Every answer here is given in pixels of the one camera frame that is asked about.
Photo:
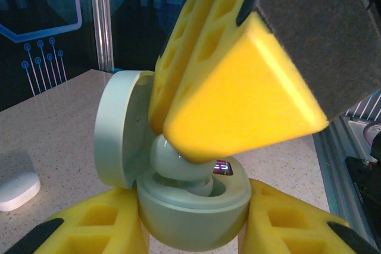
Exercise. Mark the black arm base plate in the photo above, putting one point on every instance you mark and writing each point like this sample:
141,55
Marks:
361,182

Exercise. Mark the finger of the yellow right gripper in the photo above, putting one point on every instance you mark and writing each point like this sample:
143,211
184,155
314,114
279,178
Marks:
178,45
247,102

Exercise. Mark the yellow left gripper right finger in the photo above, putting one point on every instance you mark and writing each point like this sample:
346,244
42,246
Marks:
297,230

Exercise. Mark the white earbud charging case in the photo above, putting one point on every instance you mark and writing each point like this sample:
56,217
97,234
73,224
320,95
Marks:
18,190

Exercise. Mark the aluminium frame post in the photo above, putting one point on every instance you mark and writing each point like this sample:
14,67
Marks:
102,19

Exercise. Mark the mint green earbud charging case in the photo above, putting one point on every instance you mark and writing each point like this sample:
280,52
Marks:
190,221

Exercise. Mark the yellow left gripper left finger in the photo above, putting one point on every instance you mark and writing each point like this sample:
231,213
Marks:
89,230

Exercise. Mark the long aluminium mounting rail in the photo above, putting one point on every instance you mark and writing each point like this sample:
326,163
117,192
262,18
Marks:
330,170

